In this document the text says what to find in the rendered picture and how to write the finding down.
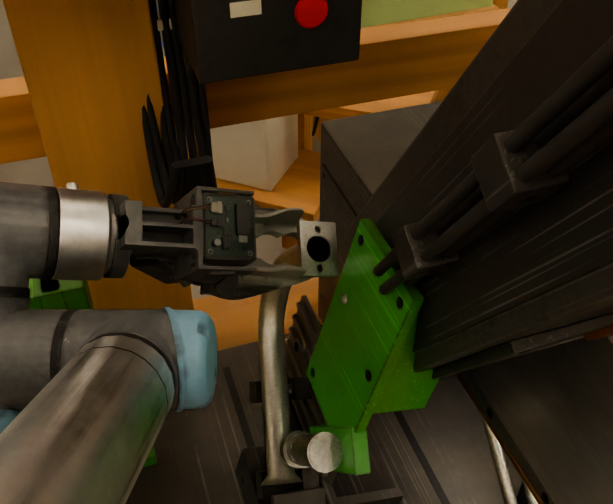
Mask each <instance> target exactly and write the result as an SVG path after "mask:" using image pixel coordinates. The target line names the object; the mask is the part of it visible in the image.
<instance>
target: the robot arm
mask: <svg viewBox="0 0 613 504"><path fill-rule="evenodd" d="M211 192H218V193H211ZM220 193H229V194H220ZM231 194H236V195H231ZM253 195H254V191H246V190H235V189H225V188H214V187H204V186H196V187H195V188H194V189H193V190H191V191H190V192H189V193H188V194H187V195H185V196H184V197H183V198H182V199H181V200H180V201H178V202H177V203H175V204H174V209H173V208H160V207H147V206H142V201H135V200H129V198H128V196H127V195H121V194H108V195H106V194H105V193H104V192H103V191H94V190H78V184H77V183H75V182H69V183H67V184H66V188H59V187H51V186H41V185H30V184H19V183H7V182H0V504H126V502H127V499H128V497H129V495H130V493H131V491H132V489H133V487H134V485H135V482H136V480H137V478H138V476H139V474H140V472H141V470H142V468H143V465H144V463H145V461H146V459H147V457H148V455H149V453H150V451H151V448H152V446H153V444H154V442H155V440H156V438H157V436H158V434H159V431H160V429H161V427H162V425H163V423H164V421H165V419H166V417H167V414H168V412H169V410H170V409H173V411H175V412H182V411H183V410H184V409H201V408H204V407H206V406H207V405H208V404H209V403H210V402H211V400H212V398H213V395H214V391H215V385H216V377H217V336H216V329H215V325H214V322H213V320H212V318H211V317H210V316H209V315H208V314H207V313H205V312H203V311H197V310H175V309H171V308H170V307H163V308H162V309H30V288H29V279H51V280H92V281H99V280H100V279H101V278H102V277H104V278H123V277H124V275H125V273H126V271H127V268H128V265H129V261H130V265H131V266H132V267H133V268H135V269H137V270H139V271H141V272H143V273H145V274H147V275H149V276H151V277H153V278H155V279H157V280H159V281H161V282H163V283H165V284H173V283H180V284H181V285H182V286H183V287H184V288H186V287H188V286H190V284H193V285H196V286H200V294H201V295H205V294H208V295H213V296H216V297H218V298H222V299H226V300H241V299H246V298H249V297H253V296H257V295H260V294H264V293H267V292H271V291H274V290H278V289H281V288H285V287H288V286H292V285H295V284H299V283H302V282H305V281H307V280H309V279H311V278H313V277H301V276H303V275H304V274H305V273H306V272H307V269H306V268H301V267H299V265H298V266H292V265H290V264H288V263H282V264H279V265H272V264H269V263H267V262H265V261H264V260H263V259H261V258H257V256H256V238H258V237H259V236H261V235H271V236H274V237H276V238H279V237H281V236H291V237H293V238H296V240H297V222H298V221H306V220H304V219H302V218H301V217H302V215H303V214H304V210H303V209H302V208H286V209H282V210H279V209H274V208H261V207H259V206H257V205H255V201H254V198H253V197H252V196H253Z"/></svg>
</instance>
